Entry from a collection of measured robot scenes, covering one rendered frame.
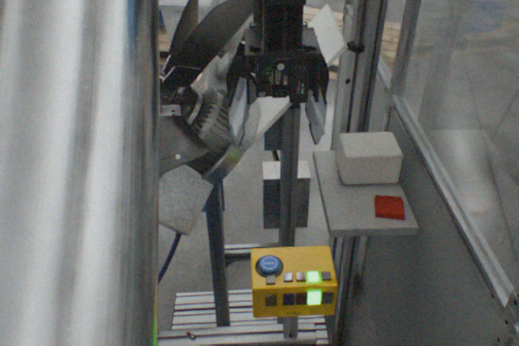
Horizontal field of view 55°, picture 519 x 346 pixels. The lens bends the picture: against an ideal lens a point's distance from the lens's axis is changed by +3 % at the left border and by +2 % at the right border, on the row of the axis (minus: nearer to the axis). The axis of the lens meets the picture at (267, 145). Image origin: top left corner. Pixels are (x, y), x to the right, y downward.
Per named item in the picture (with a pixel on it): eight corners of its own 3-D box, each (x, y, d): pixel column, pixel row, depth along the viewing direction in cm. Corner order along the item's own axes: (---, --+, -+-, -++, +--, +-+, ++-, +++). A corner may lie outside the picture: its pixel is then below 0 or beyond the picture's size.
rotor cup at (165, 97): (190, 87, 133) (147, 60, 127) (203, 91, 119) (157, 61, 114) (160, 133, 132) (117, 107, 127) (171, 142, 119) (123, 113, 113)
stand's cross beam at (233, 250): (279, 250, 167) (279, 242, 164) (280, 259, 164) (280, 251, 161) (225, 253, 166) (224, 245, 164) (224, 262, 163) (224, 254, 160)
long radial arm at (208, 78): (237, 116, 138) (203, 94, 133) (221, 134, 141) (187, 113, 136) (237, 70, 161) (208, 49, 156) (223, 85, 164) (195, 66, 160)
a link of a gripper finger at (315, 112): (319, 168, 54) (292, 103, 49) (313, 138, 59) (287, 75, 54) (346, 159, 54) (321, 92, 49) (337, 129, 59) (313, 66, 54)
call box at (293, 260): (326, 278, 104) (329, 243, 98) (334, 320, 96) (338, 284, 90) (251, 281, 104) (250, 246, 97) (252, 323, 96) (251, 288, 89)
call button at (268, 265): (279, 259, 96) (279, 254, 95) (280, 276, 92) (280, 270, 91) (259, 260, 96) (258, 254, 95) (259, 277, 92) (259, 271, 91)
